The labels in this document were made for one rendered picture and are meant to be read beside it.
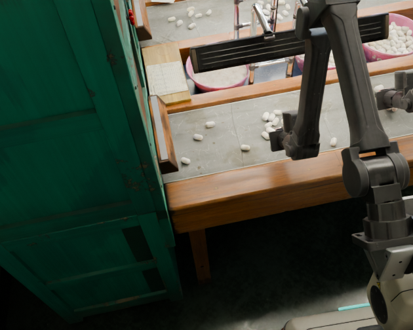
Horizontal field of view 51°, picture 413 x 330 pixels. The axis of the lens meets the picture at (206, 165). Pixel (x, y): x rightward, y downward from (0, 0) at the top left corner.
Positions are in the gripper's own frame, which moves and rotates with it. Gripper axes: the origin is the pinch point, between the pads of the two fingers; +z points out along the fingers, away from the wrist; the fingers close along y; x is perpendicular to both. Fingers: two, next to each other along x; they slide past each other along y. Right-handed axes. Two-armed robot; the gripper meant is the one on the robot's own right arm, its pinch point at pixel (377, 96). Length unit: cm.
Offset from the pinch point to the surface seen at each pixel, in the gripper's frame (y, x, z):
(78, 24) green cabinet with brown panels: 90, -36, -73
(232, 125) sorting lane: 55, 0, 3
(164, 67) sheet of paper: 74, -24, 25
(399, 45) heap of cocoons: -21.8, -15.3, 20.1
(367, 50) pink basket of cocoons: -8.1, -16.0, 20.5
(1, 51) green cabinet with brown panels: 104, -34, -70
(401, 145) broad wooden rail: 2.4, 14.9, -17.9
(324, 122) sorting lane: 22.3, 4.7, -2.4
